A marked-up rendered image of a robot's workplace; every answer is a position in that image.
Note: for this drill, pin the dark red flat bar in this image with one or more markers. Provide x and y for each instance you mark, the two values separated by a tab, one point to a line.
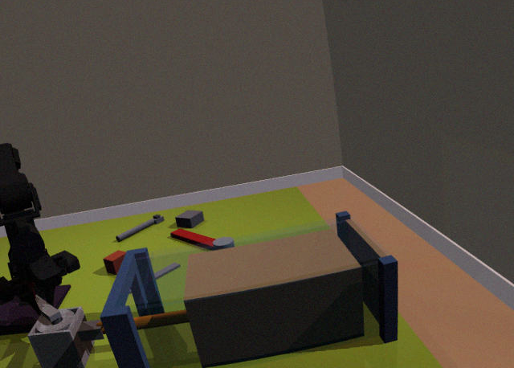
190	237

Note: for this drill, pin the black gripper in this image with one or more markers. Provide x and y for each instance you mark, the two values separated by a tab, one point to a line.
19	286

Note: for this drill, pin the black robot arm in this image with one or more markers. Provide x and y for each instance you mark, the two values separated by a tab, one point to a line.
26	243

